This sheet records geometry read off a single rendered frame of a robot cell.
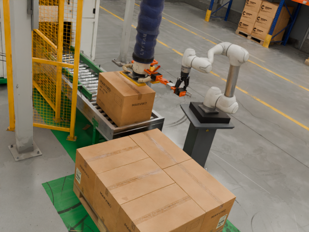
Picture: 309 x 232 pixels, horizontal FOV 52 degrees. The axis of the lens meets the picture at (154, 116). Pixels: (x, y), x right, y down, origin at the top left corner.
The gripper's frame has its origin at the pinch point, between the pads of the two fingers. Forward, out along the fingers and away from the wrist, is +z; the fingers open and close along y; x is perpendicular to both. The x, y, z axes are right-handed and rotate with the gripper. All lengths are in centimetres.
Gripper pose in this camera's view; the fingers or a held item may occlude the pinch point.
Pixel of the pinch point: (180, 91)
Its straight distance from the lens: 298.9
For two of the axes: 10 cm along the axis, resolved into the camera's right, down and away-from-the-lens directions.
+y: -7.6, 2.0, -6.1
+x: 6.2, 4.9, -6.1
